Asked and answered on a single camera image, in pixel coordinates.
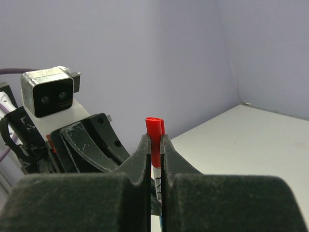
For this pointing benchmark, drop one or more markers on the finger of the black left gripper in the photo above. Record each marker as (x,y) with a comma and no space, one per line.
(84,146)
(100,130)

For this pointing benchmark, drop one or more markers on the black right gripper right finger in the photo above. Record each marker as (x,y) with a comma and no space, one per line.
(197,202)

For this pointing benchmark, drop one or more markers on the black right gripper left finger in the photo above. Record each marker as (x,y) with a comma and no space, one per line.
(119,201)

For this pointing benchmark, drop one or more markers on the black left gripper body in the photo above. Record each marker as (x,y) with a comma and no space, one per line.
(38,144)

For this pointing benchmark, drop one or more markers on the red pen cap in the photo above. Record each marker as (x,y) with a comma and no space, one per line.
(155,129)

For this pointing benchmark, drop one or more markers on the red whiteboard marker pen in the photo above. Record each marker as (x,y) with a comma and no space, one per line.
(157,183)

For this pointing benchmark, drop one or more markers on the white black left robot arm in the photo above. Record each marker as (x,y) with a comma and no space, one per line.
(6,101)

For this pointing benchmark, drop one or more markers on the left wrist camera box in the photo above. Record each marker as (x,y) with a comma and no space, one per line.
(49,91)

